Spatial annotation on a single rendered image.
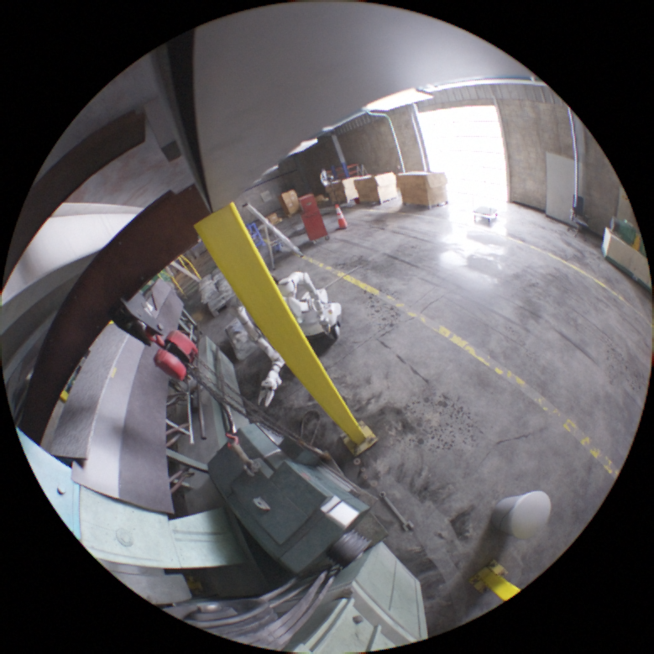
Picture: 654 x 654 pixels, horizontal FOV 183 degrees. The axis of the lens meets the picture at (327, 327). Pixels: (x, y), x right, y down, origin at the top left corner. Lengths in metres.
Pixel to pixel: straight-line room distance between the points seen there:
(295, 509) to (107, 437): 0.84
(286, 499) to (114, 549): 0.74
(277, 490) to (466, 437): 1.39
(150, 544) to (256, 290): 1.06
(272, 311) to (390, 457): 1.42
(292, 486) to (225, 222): 0.89
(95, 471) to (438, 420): 2.06
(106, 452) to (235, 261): 0.92
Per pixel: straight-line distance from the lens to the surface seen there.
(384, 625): 1.03
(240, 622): 0.56
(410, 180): 6.66
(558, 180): 7.83
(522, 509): 1.53
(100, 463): 1.03
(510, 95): 9.01
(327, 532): 0.89
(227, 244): 0.49
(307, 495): 0.86
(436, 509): 1.70
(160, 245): 0.75
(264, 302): 0.54
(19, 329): 0.90
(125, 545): 1.01
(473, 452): 1.78
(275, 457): 1.02
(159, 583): 0.92
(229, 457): 1.15
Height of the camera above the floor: 1.67
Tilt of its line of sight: 41 degrees down
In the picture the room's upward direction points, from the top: 24 degrees counter-clockwise
